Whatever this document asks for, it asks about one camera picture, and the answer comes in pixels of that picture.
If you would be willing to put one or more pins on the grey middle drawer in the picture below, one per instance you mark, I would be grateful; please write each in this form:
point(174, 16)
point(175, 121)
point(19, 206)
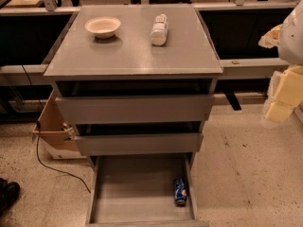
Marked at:
point(139, 144)

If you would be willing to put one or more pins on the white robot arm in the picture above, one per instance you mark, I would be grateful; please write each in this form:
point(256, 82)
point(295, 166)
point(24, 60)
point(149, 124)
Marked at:
point(291, 40)

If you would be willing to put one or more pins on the cardboard box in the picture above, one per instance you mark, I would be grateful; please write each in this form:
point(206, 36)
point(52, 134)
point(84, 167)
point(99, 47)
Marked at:
point(57, 135)

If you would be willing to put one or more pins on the white plastic bottle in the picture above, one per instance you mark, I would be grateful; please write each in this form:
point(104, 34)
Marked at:
point(159, 31)

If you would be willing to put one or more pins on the grey drawer cabinet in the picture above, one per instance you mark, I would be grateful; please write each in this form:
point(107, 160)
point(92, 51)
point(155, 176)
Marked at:
point(128, 64)

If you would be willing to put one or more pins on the grey top drawer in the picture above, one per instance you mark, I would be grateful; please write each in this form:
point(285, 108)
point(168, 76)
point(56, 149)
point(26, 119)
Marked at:
point(134, 109)

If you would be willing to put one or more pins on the black shoe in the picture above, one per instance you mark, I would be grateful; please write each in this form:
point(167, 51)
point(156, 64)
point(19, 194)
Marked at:
point(9, 194)

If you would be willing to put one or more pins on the white paper bowl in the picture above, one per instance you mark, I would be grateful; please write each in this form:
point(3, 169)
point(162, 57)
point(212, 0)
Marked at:
point(103, 27)

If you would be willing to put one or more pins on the grey open bottom drawer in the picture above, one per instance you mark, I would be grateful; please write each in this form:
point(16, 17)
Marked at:
point(138, 191)

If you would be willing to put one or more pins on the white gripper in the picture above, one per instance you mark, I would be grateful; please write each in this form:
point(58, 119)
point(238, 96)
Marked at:
point(292, 41)

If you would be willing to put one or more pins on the blue pepsi can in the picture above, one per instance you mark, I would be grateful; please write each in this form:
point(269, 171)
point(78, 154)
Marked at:
point(180, 192)

